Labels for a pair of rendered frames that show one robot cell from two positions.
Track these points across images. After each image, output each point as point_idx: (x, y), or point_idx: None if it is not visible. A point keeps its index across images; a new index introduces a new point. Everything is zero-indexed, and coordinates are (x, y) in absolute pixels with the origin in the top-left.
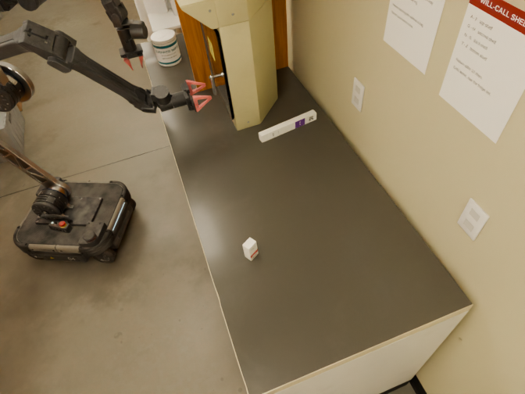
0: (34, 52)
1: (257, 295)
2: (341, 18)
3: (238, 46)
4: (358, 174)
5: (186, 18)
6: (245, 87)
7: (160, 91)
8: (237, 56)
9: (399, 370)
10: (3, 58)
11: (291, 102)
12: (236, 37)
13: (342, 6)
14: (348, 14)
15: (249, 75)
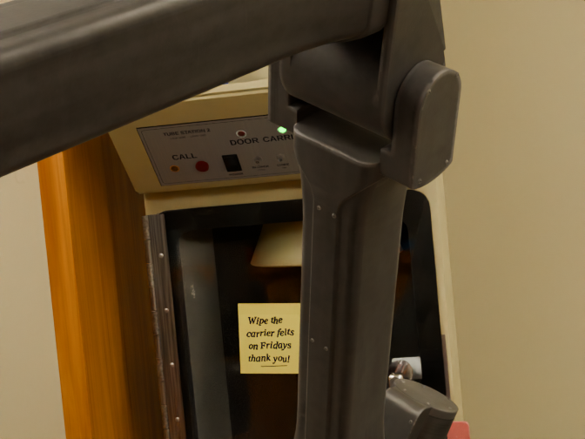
0: (396, 23)
1: None
2: (521, 178)
3: (445, 242)
4: None
5: (89, 300)
6: (459, 401)
7: (426, 395)
8: (447, 278)
9: None
10: (158, 98)
11: None
12: (442, 212)
13: (518, 149)
14: (553, 151)
15: (456, 355)
